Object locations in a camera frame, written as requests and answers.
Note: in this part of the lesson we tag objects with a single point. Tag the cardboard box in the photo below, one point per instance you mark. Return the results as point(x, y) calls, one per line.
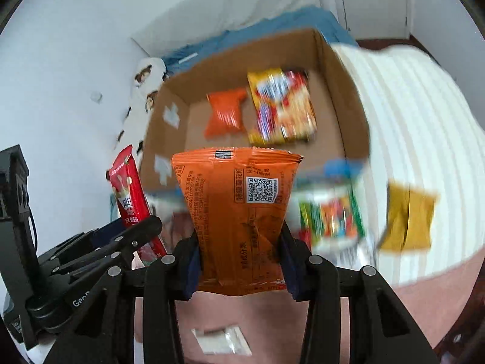
point(227, 64)

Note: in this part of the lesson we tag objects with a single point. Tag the white blue snack packet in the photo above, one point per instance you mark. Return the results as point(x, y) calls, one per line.
point(163, 201)

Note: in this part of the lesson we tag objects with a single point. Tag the large orange snack packet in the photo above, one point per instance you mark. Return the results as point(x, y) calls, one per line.
point(235, 216)

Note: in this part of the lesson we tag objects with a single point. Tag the yellow snack packet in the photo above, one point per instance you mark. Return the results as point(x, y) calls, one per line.
point(409, 216)

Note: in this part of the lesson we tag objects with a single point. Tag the small clear white packet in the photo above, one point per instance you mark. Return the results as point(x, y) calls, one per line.
point(223, 343)

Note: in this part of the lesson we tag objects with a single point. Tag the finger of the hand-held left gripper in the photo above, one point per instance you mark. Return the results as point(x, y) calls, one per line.
point(106, 232)
point(146, 231)

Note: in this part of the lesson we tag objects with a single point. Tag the white striped blanket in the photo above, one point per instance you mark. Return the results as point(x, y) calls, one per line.
point(416, 121)

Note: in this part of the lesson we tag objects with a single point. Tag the bear print pillow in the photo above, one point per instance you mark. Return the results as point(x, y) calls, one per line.
point(146, 83)

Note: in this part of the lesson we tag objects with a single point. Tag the pink blanket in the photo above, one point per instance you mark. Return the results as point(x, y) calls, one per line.
point(246, 318)

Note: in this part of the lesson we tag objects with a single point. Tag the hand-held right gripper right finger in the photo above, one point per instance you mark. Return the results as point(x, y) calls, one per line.
point(293, 273)

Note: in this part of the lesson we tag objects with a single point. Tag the white door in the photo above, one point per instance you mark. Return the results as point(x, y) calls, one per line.
point(371, 0)

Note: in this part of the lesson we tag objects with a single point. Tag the white wall socket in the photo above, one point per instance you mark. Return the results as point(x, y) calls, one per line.
point(96, 96)

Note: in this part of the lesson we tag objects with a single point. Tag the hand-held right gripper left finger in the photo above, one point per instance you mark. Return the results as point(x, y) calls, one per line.
point(191, 273)

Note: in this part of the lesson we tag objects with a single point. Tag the yellow red printed snack bag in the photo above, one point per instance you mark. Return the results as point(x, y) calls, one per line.
point(284, 110)

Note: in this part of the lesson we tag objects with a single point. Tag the white pillow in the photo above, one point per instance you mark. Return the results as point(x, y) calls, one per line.
point(227, 11)

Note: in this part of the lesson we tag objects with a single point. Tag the blue bed sheet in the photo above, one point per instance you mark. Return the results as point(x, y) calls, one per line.
point(265, 26)

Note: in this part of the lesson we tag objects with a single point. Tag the clear colourful candy packet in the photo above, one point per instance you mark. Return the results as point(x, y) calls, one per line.
point(333, 212)

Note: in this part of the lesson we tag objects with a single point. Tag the small orange snack packet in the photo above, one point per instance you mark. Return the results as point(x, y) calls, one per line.
point(225, 115)

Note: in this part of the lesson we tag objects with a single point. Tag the red snack packet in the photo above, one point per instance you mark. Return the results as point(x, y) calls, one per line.
point(127, 185)

